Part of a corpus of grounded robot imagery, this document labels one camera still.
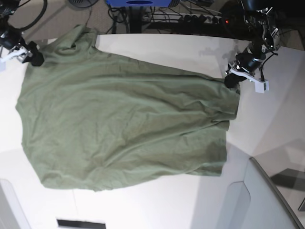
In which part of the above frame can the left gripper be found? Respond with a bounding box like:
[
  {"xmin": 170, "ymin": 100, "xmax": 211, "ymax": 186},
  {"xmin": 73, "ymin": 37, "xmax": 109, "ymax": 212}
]
[{"xmin": 224, "ymin": 46, "xmax": 266, "ymax": 88}]

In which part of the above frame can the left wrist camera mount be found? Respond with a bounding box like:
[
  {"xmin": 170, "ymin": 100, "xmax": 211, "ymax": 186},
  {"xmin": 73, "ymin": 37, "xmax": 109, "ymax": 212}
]
[{"xmin": 225, "ymin": 61, "xmax": 269, "ymax": 94}]

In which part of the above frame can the blue bin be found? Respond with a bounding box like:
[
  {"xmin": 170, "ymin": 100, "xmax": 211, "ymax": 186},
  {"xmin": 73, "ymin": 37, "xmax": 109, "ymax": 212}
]
[{"xmin": 106, "ymin": 0, "xmax": 171, "ymax": 7}]

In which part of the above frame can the grey metal table-side rail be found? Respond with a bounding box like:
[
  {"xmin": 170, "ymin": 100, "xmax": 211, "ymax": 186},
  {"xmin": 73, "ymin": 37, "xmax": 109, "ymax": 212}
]
[{"xmin": 244, "ymin": 157, "xmax": 304, "ymax": 229}]

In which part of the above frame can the black power strip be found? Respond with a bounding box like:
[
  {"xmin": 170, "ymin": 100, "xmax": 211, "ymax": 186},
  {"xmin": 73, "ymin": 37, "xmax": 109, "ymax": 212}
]
[{"xmin": 178, "ymin": 14, "xmax": 223, "ymax": 25}]

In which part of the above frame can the white label with black bar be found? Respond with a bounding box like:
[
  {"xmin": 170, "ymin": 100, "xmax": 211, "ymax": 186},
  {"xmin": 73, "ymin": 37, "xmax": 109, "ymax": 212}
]
[{"xmin": 56, "ymin": 219, "xmax": 106, "ymax": 229}]

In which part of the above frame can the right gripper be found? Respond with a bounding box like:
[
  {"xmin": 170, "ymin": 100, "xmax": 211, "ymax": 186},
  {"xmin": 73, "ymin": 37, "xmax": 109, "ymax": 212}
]
[{"xmin": 0, "ymin": 30, "xmax": 44, "ymax": 66}]

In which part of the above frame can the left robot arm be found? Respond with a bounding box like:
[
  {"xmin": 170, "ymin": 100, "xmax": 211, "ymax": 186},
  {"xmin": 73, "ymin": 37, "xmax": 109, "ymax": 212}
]
[{"xmin": 221, "ymin": 0, "xmax": 279, "ymax": 93}]

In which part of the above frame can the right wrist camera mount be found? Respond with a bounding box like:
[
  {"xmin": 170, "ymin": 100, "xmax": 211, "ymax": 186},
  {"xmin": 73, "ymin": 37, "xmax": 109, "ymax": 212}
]
[{"xmin": 0, "ymin": 45, "xmax": 32, "ymax": 72}]

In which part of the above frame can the green t-shirt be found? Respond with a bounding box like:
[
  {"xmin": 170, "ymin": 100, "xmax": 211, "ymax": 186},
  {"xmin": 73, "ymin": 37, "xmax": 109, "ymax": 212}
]
[{"xmin": 16, "ymin": 25, "xmax": 240, "ymax": 191}]

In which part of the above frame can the black floor fan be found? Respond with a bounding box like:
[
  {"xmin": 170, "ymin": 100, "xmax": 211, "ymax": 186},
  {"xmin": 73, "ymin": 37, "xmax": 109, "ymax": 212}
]
[{"xmin": 68, "ymin": 0, "xmax": 98, "ymax": 9}]

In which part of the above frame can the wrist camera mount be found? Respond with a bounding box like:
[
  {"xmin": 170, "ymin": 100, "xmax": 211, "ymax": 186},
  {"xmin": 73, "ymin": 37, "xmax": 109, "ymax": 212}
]
[
  {"xmin": 225, "ymin": 61, "xmax": 269, "ymax": 94},
  {"xmin": 0, "ymin": 45, "xmax": 32, "ymax": 72}
]

